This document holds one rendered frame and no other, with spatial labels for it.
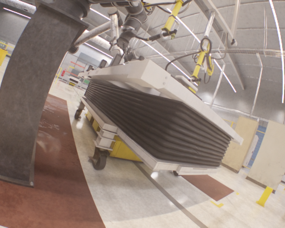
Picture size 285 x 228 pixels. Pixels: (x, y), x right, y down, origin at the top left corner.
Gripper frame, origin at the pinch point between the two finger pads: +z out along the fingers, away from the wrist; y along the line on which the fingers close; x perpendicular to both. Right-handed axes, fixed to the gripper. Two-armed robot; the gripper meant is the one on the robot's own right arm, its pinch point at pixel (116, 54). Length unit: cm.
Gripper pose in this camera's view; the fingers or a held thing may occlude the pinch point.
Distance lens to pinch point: 90.1
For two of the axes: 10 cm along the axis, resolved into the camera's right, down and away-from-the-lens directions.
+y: -7.1, -3.0, -6.4
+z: -4.0, 9.1, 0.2
